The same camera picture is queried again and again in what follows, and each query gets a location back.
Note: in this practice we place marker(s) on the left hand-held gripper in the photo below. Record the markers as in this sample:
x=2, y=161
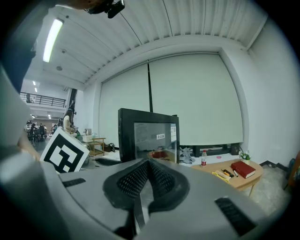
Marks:
x=63, y=152

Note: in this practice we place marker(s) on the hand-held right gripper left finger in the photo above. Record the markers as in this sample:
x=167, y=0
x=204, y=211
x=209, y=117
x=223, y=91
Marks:
x=93, y=187

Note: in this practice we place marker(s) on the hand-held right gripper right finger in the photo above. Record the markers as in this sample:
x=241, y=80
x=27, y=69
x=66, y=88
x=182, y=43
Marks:
x=206, y=199

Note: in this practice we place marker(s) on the black computer monitor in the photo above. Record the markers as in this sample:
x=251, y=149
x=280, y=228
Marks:
x=126, y=136

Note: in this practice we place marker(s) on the person's left forearm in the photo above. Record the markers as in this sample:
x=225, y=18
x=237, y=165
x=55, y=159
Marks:
x=28, y=147

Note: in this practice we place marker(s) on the dark handbag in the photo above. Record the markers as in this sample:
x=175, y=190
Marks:
x=109, y=148

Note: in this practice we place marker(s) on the wooden shelf cart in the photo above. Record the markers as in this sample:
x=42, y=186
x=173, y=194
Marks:
x=96, y=146

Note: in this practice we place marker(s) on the yellow scissors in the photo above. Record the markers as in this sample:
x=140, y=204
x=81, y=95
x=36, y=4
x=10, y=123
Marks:
x=222, y=178

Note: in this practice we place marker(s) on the white storage box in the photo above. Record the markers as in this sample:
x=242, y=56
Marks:
x=87, y=138

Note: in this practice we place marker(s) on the clear water bottle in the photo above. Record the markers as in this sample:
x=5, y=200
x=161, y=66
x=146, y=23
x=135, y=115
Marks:
x=204, y=159

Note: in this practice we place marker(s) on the canvas tote bag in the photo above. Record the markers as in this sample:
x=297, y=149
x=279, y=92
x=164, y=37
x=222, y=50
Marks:
x=186, y=156

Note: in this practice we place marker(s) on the red book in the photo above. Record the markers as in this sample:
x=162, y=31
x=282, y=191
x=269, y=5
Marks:
x=243, y=169

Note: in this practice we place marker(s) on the round wooden table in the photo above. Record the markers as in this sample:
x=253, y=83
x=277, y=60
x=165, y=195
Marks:
x=253, y=179

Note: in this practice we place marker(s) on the small black speaker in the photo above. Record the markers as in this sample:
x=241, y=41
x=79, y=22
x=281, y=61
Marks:
x=235, y=149

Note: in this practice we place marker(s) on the small potted plant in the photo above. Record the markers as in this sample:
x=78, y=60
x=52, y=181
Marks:
x=245, y=156

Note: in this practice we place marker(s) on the white roller blind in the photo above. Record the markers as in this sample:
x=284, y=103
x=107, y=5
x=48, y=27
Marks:
x=124, y=105
x=199, y=98

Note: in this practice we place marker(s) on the black mezzanine railing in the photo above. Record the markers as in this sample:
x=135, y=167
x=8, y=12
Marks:
x=42, y=99

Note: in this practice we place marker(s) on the ceiling light tube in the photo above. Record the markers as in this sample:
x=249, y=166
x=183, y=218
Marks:
x=52, y=39

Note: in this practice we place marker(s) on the person's black clothes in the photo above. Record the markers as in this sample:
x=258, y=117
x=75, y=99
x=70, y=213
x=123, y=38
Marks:
x=16, y=47

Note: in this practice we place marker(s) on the person's head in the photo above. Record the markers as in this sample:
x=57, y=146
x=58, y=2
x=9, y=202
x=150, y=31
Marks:
x=75, y=3

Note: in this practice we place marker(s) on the black head-worn camera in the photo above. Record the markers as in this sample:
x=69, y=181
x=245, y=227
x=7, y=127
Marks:
x=114, y=9

